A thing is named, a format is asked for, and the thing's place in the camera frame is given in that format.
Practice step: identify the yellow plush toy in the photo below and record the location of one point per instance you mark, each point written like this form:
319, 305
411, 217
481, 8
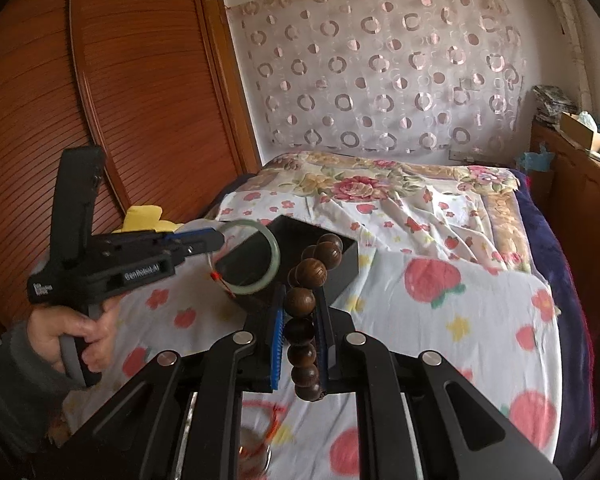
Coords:
146, 218

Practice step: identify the dark blue blanket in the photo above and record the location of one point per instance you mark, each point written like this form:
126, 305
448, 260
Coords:
577, 426

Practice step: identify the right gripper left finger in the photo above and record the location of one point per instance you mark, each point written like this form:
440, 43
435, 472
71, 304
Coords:
272, 336

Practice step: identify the left hand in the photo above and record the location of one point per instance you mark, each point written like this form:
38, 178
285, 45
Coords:
45, 326

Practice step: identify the circle pattern sheer curtain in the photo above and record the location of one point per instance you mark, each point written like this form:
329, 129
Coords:
381, 77

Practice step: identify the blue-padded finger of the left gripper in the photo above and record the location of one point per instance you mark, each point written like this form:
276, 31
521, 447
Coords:
196, 242

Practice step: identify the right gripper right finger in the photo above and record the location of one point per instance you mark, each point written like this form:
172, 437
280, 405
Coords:
325, 340

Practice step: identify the green jade bangle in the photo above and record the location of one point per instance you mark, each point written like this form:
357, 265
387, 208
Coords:
249, 257

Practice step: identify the black jewelry box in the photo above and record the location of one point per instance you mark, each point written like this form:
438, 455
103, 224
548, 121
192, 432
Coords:
293, 237

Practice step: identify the wooden side cabinet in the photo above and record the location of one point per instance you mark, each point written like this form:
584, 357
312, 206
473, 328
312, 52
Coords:
572, 208

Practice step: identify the dark grey left sleeve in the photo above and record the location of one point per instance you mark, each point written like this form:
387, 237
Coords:
31, 394

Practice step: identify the wooden wardrobe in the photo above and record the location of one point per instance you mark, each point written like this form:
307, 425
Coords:
154, 83

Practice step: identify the cardboard box on cabinet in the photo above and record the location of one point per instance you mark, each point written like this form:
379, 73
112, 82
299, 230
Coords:
577, 132

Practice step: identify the floral quilt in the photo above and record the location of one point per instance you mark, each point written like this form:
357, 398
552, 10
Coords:
445, 212

